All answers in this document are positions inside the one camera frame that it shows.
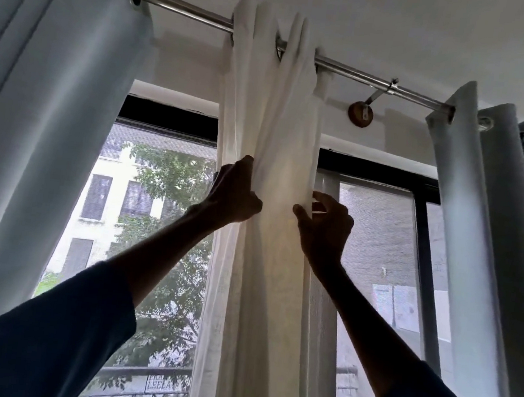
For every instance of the person's left hand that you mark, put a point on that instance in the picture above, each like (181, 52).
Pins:
(234, 193)

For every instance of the person's right hand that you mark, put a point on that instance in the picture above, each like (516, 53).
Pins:
(328, 233)

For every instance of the person's right thumb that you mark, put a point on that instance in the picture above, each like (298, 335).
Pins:
(303, 216)

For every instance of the person's left fingers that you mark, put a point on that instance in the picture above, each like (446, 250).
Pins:
(251, 185)

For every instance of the white sheer curtain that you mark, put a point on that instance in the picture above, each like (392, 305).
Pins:
(266, 205)

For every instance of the person's right forearm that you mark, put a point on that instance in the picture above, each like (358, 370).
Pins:
(395, 354)

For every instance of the person's left forearm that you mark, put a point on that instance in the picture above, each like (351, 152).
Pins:
(43, 322)

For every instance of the black framed window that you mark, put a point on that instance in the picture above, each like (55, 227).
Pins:
(159, 241)

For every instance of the green tree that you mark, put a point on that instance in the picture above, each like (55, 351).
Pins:
(161, 265)

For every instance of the metal curtain rod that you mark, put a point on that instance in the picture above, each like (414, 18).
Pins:
(350, 72)

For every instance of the white building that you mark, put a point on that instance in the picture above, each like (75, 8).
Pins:
(101, 216)

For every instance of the light blue curtain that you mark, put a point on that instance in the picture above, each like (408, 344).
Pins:
(492, 276)
(40, 135)

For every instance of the metal balcony railing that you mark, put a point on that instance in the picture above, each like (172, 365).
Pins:
(135, 385)

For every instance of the curtain rod wall bracket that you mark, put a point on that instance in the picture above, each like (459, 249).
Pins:
(367, 107)

